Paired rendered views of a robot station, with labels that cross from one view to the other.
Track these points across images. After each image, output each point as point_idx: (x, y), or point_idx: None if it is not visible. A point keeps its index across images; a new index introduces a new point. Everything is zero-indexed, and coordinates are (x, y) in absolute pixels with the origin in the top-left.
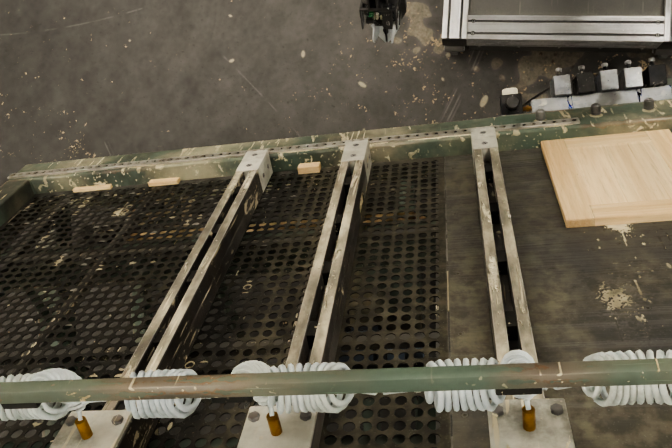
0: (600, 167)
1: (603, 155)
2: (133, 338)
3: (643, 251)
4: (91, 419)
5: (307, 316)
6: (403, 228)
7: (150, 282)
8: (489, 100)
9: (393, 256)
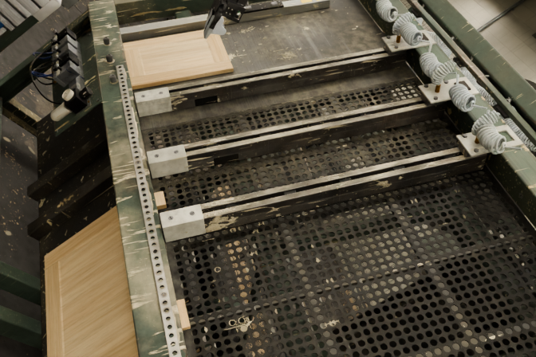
0: (171, 62)
1: (155, 62)
2: (388, 210)
3: (250, 50)
4: (470, 145)
5: (360, 116)
6: (242, 127)
7: (336, 233)
8: None
9: None
